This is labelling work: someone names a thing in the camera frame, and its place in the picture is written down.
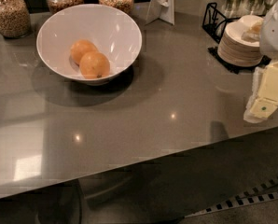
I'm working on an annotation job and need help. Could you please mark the white folded table sign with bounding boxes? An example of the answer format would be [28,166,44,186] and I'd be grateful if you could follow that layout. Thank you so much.
[146,0,175,25]

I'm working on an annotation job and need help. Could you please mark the stack of beige plates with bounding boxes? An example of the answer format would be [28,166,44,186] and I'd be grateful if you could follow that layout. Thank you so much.
[217,15,263,67]

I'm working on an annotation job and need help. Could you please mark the large glass cereal jar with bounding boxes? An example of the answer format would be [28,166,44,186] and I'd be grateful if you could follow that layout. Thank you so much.
[0,0,31,38]

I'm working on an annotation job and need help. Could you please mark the black wire plate rack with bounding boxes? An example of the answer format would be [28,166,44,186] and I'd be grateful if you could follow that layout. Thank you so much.
[202,2,271,74]

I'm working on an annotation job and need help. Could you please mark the black white striped floor strip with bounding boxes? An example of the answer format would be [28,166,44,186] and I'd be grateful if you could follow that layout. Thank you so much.
[186,175,278,217]

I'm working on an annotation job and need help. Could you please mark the orange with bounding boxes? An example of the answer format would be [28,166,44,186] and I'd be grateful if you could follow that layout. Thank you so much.
[79,51,110,79]
[70,39,98,64]

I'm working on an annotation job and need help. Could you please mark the white ceramic bowl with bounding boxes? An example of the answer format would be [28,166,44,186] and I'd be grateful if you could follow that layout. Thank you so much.
[36,4,142,86]

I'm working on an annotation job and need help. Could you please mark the table pedestal base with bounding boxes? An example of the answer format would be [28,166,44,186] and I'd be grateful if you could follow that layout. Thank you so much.
[35,181,83,224]

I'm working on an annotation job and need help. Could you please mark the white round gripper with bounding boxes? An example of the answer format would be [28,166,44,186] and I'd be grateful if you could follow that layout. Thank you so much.
[243,0,278,123]

